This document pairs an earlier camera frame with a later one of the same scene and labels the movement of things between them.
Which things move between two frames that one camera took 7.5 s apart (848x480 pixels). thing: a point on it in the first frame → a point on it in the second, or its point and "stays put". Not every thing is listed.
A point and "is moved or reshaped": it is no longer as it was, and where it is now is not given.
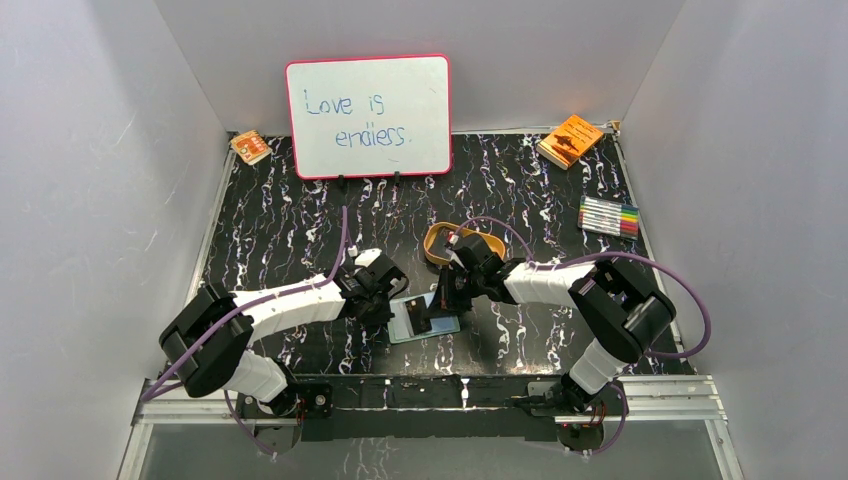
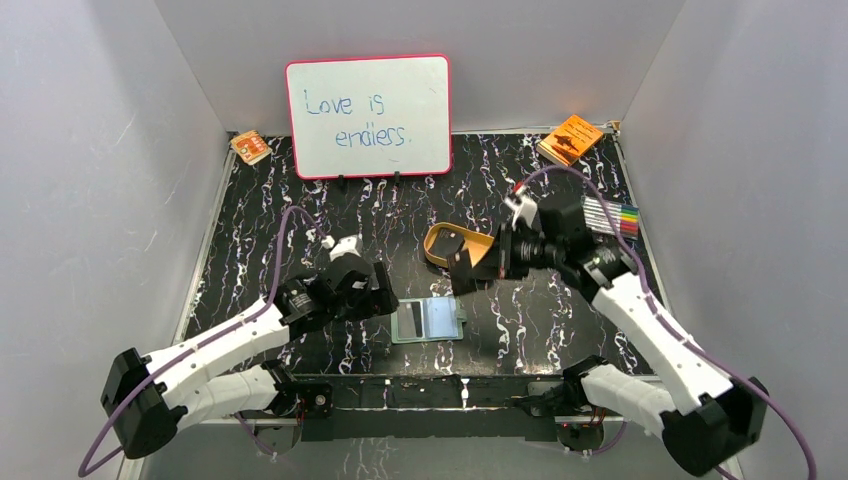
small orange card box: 250,146 stays put
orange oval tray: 468,233 stays put
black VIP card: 419,318 is moved or reshaped
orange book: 569,142 stays put
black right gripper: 445,301 → 498,262
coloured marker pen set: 609,217 stays put
